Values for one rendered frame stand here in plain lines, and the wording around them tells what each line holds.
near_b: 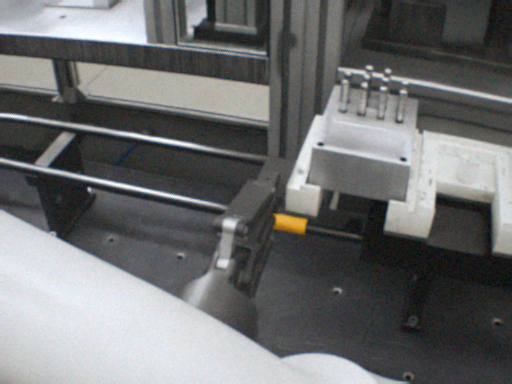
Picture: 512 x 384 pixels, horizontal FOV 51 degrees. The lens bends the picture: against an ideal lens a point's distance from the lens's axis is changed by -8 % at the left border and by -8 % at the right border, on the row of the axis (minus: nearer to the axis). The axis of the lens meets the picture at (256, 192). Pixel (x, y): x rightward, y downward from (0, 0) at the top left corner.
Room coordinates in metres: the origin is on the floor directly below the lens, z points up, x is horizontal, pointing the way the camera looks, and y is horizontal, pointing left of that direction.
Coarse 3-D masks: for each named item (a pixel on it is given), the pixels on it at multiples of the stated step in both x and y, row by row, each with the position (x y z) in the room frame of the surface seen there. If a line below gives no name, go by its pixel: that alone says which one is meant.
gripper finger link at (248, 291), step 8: (272, 216) 0.41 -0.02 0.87; (272, 224) 0.40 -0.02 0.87; (264, 232) 0.38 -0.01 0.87; (264, 240) 0.37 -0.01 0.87; (264, 248) 0.37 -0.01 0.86; (256, 264) 0.34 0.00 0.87; (256, 272) 0.33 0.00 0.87; (256, 280) 0.33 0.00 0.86; (248, 288) 0.32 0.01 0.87; (248, 296) 0.31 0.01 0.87
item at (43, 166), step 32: (64, 128) 0.65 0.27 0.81; (96, 128) 0.64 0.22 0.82; (0, 160) 0.57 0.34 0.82; (64, 160) 0.60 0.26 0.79; (256, 160) 0.56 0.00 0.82; (64, 192) 0.59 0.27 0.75; (128, 192) 0.51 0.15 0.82; (160, 192) 0.50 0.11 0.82; (64, 224) 0.57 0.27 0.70; (320, 224) 0.45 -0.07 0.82; (416, 288) 0.41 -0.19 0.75; (416, 320) 0.41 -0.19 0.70
